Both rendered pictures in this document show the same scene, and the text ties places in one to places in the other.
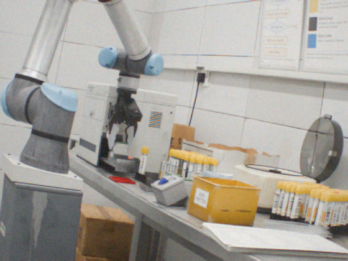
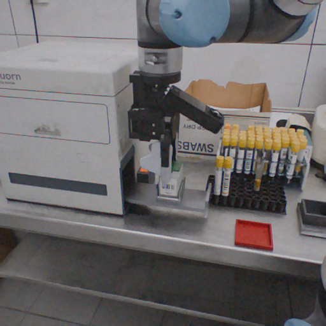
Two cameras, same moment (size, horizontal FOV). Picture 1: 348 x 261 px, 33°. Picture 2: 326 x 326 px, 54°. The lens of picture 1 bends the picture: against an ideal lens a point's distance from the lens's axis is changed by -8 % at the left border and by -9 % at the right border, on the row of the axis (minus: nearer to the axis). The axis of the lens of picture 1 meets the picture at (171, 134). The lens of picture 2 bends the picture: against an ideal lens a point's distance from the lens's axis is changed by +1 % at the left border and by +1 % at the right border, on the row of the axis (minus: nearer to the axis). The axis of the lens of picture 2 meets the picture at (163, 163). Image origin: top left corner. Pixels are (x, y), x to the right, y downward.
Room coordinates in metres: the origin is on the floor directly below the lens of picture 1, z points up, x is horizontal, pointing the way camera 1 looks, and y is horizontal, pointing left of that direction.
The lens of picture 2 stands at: (1.82, 0.61, 1.29)
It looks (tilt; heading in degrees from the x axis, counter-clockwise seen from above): 28 degrees down; 308
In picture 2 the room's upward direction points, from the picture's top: straight up
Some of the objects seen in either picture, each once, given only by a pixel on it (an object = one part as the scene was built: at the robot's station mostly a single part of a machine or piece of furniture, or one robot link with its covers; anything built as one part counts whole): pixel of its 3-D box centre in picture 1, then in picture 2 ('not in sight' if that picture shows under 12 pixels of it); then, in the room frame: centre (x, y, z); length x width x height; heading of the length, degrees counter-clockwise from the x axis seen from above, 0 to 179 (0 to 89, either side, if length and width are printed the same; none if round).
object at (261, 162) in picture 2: (161, 169); (258, 177); (2.03, 0.01, 0.93); 0.01 x 0.01 x 0.10; 26
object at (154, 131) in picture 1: (125, 127); (86, 120); (2.39, 0.18, 1.03); 0.31 x 0.27 x 0.30; 25
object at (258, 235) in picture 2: (122, 179); (253, 233); (1.98, 0.13, 0.88); 0.07 x 0.07 x 0.01; 25
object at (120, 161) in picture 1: (115, 159); (160, 191); (2.17, 0.18, 0.92); 0.21 x 0.07 x 0.05; 25
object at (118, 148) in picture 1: (119, 151); (170, 180); (2.15, 0.17, 0.95); 0.05 x 0.04 x 0.06; 115
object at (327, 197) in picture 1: (324, 214); not in sight; (1.52, -0.43, 0.93); 0.02 x 0.02 x 0.11
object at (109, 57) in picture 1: (118, 59); (197, 13); (2.08, 0.22, 1.26); 0.11 x 0.11 x 0.08; 58
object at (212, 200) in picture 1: (223, 201); not in sight; (1.57, -0.16, 0.93); 0.13 x 0.13 x 0.10; 25
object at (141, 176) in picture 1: (158, 167); (246, 176); (2.05, 0.02, 0.93); 0.17 x 0.09 x 0.11; 26
